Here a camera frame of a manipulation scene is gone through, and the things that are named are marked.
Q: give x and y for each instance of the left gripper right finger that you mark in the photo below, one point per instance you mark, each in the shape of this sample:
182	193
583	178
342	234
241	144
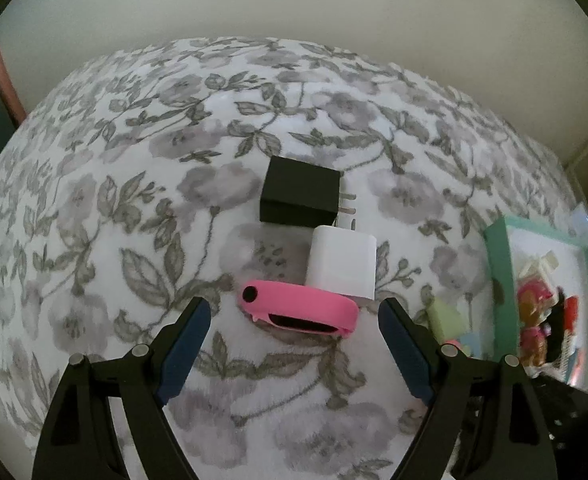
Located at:
427	368

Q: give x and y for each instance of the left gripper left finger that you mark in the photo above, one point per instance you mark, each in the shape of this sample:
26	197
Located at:
78	439

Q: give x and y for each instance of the red white toothpaste tube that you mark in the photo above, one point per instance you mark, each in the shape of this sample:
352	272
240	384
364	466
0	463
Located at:
571	313

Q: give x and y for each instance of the pink hat puppy figurine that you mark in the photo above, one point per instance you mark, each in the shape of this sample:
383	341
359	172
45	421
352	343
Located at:
535	301

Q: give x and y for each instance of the white plastic clip box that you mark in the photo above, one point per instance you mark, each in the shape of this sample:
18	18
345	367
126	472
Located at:
540	266

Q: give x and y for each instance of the white power adapter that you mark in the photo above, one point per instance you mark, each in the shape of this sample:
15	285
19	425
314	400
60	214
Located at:
342	261

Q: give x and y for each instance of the pink watch band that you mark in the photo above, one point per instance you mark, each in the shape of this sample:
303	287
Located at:
299	308

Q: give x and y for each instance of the black power adapter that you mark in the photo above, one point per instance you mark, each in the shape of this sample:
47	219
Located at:
296	193

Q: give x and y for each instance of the blue salmon folding knife toy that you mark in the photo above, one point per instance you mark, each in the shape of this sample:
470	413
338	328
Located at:
448	327

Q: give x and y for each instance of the black toy car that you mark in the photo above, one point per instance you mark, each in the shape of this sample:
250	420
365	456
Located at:
554	340

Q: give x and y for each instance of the teal rimmed white tray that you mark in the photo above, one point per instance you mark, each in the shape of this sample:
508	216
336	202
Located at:
510	242

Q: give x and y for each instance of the white power strip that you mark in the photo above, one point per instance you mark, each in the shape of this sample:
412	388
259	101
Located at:
579	221

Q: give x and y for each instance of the floral grey white blanket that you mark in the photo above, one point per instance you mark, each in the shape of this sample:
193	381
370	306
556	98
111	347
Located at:
134	186

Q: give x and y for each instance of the pink board by wall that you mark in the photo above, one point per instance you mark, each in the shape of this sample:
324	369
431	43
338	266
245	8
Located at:
9	96

